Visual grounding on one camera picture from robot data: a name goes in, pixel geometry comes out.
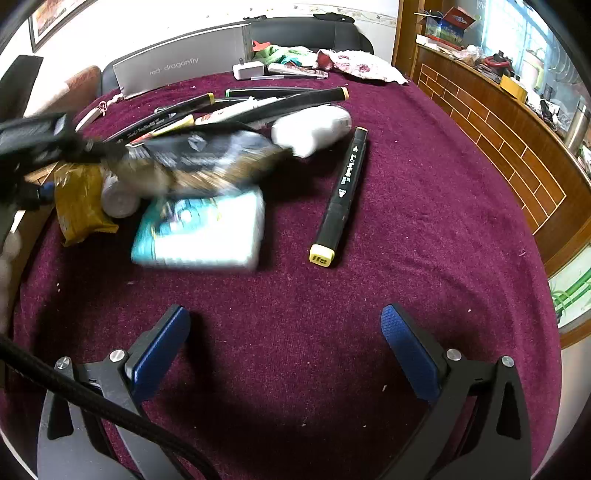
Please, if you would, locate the dark snack bag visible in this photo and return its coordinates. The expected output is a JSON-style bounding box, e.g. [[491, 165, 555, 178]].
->
[[124, 130, 288, 200]]

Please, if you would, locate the clear packet dark red item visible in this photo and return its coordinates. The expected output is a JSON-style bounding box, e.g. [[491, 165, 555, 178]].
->
[[267, 62, 330, 79]]

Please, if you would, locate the window with grille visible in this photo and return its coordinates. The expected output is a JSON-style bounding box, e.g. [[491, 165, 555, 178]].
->
[[478, 0, 591, 121]]

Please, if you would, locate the green cloth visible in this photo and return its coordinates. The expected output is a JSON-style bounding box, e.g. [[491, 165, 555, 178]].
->
[[253, 45, 319, 66]]

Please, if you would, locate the grey cardboard box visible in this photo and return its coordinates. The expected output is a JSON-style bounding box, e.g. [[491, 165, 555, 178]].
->
[[112, 23, 254, 100]]

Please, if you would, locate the white tube red print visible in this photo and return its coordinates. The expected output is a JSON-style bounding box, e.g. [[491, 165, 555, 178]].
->
[[194, 95, 296, 127]]

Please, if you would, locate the wooden door frame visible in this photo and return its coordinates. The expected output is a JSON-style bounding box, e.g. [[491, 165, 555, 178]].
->
[[391, 0, 424, 80]]

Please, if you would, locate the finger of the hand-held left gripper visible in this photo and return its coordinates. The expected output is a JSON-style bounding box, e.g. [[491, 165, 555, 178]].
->
[[81, 137, 136, 163], [19, 181, 56, 209]]

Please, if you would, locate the plain white bottle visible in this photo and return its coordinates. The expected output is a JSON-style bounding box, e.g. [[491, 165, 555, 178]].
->
[[270, 105, 353, 159]]

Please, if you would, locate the black marker green cap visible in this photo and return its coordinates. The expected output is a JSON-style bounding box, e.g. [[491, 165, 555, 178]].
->
[[225, 86, 320, 99]]

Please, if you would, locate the black marker pale yellow cap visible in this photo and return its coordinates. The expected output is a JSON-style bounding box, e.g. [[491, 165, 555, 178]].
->
[[308, 126, 369, 269]]

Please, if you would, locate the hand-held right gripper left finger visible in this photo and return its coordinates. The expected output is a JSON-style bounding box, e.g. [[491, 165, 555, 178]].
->
[[36, 304, 192, 480]]

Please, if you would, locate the white kettle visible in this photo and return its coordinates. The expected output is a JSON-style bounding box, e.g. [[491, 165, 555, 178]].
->
[[521, 48, 548, 89]]

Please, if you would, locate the green bamboo picture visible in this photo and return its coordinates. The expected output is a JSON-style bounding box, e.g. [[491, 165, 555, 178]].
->
[[549, 271, 591, 325]]

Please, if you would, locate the black marker tan cap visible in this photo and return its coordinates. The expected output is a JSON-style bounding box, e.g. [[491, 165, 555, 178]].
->
[[235, 86, 351, 130]]

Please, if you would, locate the brown armchair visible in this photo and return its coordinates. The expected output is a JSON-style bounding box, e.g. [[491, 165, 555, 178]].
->
[[60, 65, 103, 100]]

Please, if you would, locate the white bottle green label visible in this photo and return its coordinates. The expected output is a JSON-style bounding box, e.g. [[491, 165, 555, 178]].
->
[[100, 172, 142, 219]]

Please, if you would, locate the yellow packet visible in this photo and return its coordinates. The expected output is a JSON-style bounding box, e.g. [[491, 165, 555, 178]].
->
[[54, 163, 119, 248]]

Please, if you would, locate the white charger plug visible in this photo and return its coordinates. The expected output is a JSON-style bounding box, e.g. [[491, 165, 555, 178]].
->
[[232, 62, 265, 80]]

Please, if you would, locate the small yellow box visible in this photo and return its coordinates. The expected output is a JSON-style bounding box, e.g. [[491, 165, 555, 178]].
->
[[501, 74, 529, 103]]

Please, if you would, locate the black braided cable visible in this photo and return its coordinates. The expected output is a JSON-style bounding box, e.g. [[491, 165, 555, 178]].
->
[[0, 332, 223, 480]]

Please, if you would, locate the teal tissue pack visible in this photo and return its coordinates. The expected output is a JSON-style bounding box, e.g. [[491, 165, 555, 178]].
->
[[130, 187, 267, 271]]

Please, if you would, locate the person's left hand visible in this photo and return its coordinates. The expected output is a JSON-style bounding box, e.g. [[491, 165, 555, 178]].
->
[[0, 232, 22, 334]]

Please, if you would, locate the framed horse painting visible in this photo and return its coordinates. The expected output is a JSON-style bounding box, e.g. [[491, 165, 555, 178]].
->
[[28, 0, 99, 53]]

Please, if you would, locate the red tool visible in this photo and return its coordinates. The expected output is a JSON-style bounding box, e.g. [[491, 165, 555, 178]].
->
[[479, 52, 516, 77]]

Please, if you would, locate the metal flask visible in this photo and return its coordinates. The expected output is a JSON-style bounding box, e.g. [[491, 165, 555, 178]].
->
[[564, 103, 590, 156]]

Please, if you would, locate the floral pink cloth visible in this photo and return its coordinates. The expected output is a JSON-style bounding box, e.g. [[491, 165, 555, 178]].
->
[[316, 47, 410, 86]]

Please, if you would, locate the black leather sofa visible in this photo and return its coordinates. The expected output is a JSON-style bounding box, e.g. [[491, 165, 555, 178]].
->
[[102, 17, 375, 93]]

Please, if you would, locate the black marker dark yellow cap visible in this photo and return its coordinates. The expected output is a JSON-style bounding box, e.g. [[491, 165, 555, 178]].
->
[[154, 92, 217, 123]]

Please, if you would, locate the white key fob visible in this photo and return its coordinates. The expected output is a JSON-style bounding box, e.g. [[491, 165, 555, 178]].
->
[[74, 99, 110, 133]]

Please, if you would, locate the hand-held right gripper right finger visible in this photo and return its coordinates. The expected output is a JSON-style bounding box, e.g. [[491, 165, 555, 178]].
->
[[380, 303, 535, 480]]

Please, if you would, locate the colourful box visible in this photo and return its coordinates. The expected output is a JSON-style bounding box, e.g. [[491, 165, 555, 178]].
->
[[413, 6, 476, 49]]

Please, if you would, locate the brown tiled counter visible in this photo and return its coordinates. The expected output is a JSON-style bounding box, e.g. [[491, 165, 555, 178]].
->
[[392, 44, 591, 278]]

